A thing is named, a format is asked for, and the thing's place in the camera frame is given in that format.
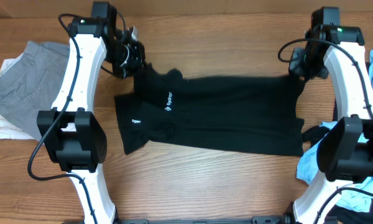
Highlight black t-shirt with white logo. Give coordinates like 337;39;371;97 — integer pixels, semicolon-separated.
114;67;305;157

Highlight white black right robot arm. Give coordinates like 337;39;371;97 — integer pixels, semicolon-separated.
283;22;373;223

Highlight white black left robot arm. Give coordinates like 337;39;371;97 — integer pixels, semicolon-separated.
27;15;145;223

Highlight grey folded shorts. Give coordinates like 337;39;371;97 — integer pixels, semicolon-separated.
0;41;70;140

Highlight light blue garment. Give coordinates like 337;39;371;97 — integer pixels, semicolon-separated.
296;41;373;213

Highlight white folded cloth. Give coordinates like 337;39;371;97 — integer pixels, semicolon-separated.
0;57;68;140

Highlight black garment in pile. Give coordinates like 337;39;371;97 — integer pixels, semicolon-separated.
301;56;373;224

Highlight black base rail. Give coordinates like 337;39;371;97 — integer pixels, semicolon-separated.
62;215;292;224

